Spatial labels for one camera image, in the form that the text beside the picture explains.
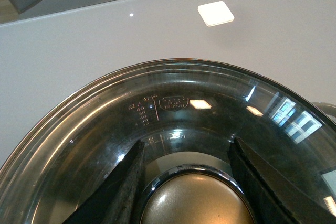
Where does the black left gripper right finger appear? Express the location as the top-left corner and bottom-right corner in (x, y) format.
(228, 137), (335, 223)

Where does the white square coaster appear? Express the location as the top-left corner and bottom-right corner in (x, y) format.
(197, 1), (235, 27)

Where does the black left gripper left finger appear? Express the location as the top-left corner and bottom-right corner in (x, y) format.
(64, 140), (145, 223)

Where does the glass pot lid with knob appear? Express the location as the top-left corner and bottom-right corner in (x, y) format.
(1, 59), (335, 223)

